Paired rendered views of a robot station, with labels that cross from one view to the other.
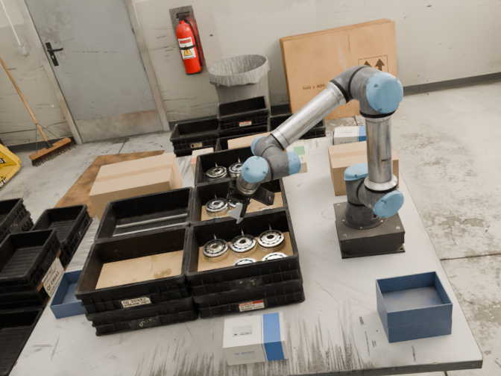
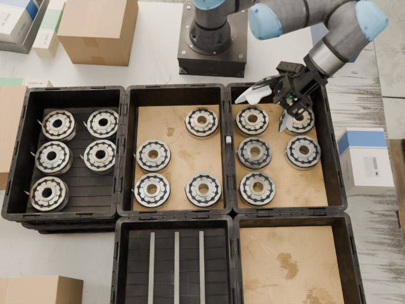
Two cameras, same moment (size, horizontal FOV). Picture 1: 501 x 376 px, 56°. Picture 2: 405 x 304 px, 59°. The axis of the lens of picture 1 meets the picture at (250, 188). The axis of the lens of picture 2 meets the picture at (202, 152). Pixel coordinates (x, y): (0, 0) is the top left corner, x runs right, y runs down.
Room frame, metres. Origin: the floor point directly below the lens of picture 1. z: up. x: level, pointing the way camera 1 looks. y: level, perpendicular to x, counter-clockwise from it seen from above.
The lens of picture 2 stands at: (1.63, 0.47, 1.83)
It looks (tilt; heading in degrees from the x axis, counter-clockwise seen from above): 67 degrees down; 267
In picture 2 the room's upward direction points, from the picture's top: 1 degrees counter-clockwise
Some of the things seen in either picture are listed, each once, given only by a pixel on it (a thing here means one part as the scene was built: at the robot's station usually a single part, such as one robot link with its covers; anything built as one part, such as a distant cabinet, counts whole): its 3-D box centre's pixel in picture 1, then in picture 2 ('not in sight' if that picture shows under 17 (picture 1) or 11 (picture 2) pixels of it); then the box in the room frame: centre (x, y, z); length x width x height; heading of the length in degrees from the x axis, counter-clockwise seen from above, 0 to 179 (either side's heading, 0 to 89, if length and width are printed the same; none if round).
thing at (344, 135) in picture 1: (353, 138); (12, 20); (2.30, -0.62, 0.75); 0.20 x 0.12 x 0.09; 71
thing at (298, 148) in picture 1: (300, 157); (17, 89); (2.25, -0.30, 0.73); 0.24 x 0.06 x 0.06; 172
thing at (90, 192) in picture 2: (238, 173); (75, 155); (1.98, 0.04, 0.87); 0.40 x 0.30 x 0.11; 87
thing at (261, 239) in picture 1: (271, 238); (252, 119); (1.44, -0.04, 0.86); 0.10 x 0.10 x 0.01
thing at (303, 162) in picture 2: (244, 268); (303, 151); (1.30, 0.08, 0.86); 0.10 x 0.10 x 0.01
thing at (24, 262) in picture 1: (33, 283); not in sight; (2.10, 1.31, 0.37); 0.40 x 0.30 x 0.45; 171
